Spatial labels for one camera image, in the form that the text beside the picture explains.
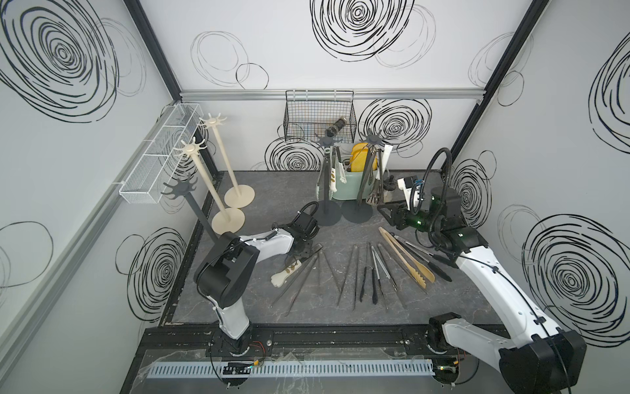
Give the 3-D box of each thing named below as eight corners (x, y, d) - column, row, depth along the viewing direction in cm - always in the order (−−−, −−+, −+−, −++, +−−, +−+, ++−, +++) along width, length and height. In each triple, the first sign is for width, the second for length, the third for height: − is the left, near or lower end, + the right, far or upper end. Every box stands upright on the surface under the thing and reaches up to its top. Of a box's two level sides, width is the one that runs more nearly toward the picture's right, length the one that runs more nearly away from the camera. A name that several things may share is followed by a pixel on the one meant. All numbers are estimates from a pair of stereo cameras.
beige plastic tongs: (423, 288, 86) (426, 285, 84) (378, 230, 101) (379, 227, 99) (434, 281, 87) (437, 279, 85) (387, 226, 102) (389, 222, 100)
